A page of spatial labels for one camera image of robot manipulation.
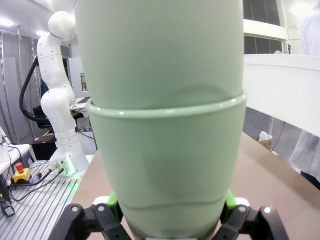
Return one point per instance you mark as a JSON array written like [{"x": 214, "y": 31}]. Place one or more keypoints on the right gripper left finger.
[{"x": 82, "y": 225}]

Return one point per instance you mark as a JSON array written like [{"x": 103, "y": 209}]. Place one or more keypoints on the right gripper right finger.
[{"x": 255, "y": 225}]

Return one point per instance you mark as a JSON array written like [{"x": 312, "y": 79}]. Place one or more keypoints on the light green plastic cup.
[
  {"x": 165, "y": 162},
  {"x": 160, "y": 50}
]

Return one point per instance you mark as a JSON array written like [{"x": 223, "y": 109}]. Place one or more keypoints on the white plastic basket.
[{"x": 282, "y": 87}]

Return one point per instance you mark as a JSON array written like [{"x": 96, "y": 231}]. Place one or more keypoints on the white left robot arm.
[{"x": 57, "y": 100}]

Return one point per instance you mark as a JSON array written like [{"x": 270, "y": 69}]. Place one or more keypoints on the person's right hand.
[{"x": 278, "y": 52}]

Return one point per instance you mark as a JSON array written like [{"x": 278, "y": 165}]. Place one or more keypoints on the aluminium slotted mounting plate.
[{"x": 45, "y": 207}]

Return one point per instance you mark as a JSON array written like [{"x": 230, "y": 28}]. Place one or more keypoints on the black power adapter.
[{"x": 7, "y": 210}]

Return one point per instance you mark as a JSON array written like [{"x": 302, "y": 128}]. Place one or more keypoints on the yellow red emergency stop button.
[{"x": 21, "y": 173}]

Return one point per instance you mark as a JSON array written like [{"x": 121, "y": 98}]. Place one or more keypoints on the small cardboard box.
[{"x": 265, "y": 145}]

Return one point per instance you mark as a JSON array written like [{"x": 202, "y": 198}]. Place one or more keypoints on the person in white shirt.
[{"x": 310, "y": 155}]

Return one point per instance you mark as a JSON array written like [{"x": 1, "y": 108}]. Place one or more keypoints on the white plastic bag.
[{"x": 265, "y": 136}]

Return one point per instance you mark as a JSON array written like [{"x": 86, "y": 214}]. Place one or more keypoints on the dark window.
[{"x": 262, "y": 25}]

